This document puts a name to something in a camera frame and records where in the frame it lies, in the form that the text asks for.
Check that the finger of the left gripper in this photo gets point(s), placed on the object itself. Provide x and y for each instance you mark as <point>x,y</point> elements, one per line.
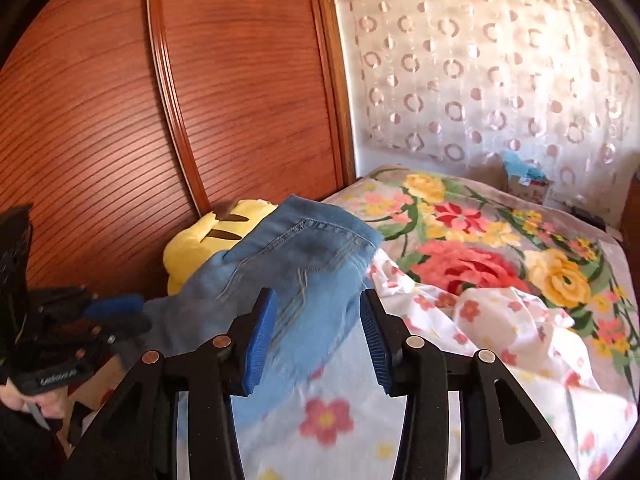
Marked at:
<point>125,327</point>
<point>115,307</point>

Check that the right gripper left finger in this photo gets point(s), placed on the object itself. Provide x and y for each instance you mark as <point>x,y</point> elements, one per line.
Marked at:
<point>134,435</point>

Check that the left hand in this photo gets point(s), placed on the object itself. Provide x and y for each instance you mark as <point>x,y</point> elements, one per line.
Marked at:
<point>52,404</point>

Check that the yellow plush toy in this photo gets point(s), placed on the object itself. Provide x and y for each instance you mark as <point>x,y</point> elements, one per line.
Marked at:
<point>192,247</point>

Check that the floral bed cover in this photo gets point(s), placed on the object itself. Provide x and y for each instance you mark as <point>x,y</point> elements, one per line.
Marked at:
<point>548,293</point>

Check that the wooden slatted wardrobe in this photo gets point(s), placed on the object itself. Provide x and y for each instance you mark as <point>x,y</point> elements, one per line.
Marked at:
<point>124,121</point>

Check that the blue tissue box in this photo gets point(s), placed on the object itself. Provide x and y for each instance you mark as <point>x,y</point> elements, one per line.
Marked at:
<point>524,180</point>

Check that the sheer circle pattern curtain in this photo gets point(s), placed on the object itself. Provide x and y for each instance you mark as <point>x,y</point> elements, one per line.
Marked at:
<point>459,83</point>

